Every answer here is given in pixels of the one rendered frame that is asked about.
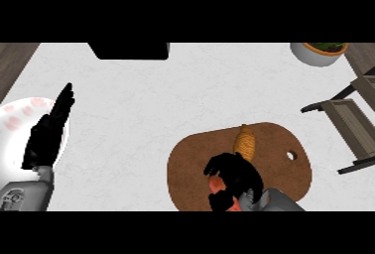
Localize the black appliance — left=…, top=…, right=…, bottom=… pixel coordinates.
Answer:
left=87, top=43, right=171, bottom=62

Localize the white potted plant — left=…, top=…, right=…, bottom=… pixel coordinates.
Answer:
left=288, top=43, right=350, bottom=68

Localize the brown wooden cutting board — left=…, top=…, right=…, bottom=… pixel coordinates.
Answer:
left=167, top=121, right=313, bottom=212

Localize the grey tiered basket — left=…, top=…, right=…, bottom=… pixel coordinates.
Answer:
left=298, top=43, right=375, bottom=176

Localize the orange sweet potato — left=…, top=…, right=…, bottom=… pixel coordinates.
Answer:
left=208, top=175, right=244, bottom=212

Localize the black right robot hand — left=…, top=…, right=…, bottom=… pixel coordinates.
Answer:
left=202, top=152, right=266, bottom=212

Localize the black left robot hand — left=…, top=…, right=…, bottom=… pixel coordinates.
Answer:
left=21, top=82, right=77, bottom=171

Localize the white plate with pink marks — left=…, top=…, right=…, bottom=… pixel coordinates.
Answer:
left=0, top=97, right=71, bottom=187

